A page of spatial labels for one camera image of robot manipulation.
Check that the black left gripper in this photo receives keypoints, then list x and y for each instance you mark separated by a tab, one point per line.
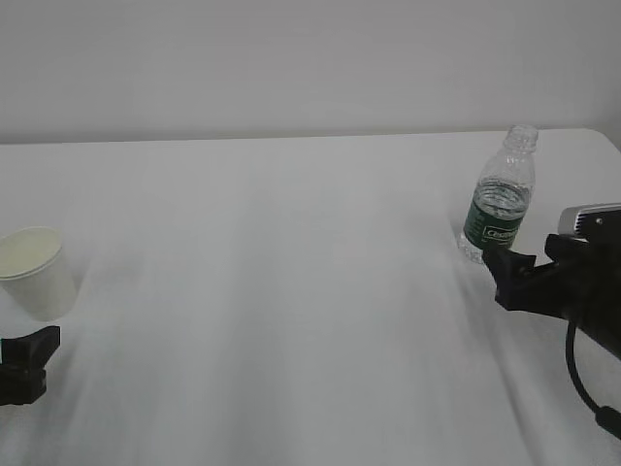
23	359

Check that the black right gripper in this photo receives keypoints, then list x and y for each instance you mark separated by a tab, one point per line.
581	280

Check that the clear green-label water bottle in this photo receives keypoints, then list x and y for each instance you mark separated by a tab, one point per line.
502	194

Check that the white paper cup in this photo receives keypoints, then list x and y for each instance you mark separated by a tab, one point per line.
36	274

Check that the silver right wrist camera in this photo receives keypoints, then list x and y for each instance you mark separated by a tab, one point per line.
596	223

